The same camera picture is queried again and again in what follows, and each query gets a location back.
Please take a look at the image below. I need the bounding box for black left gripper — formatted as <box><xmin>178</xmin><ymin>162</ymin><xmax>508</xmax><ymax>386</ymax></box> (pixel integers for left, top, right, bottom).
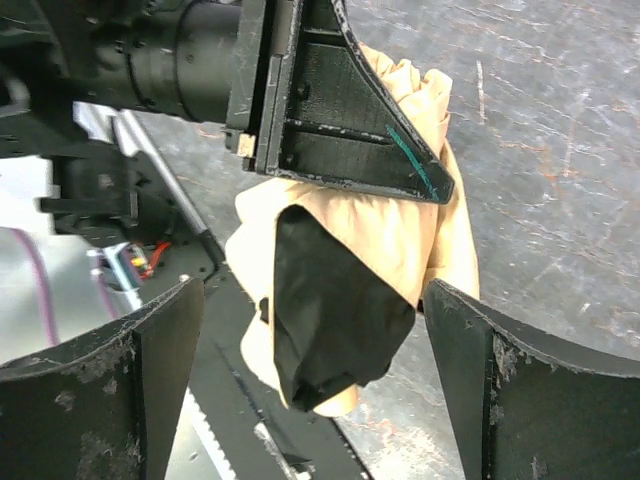
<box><xmin>222</xmin><ymin>1</ymin><xmax>454</xmax><ymax>204</ymax></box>

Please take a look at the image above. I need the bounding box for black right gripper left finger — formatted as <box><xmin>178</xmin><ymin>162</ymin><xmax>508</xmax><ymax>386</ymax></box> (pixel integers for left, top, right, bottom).
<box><xmin>1</xmin><ymin>279</ymin><xmax>204</xmax><ymax>480</ymax></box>

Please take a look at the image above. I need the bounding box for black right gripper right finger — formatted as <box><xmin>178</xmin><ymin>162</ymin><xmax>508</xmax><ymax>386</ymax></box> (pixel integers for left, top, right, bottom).
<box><xmin>423</xmin><ymin>279</ymin><xmax>639</xmax><ymax>480</ymax></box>

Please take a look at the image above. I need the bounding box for beige folding umbrella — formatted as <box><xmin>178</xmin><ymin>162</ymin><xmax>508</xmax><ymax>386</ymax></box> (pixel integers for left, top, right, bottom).
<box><xmin>225</xmin><ymin>48</ymin><xmax>479</xmax><ymax>417</ymax></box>

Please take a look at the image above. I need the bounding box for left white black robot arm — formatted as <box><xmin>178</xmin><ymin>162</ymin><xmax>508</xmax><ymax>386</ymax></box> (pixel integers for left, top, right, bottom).
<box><xmin>1</xmin><ymin>1</ymin><xmax>454</xmax><ymax>244</ymax></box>

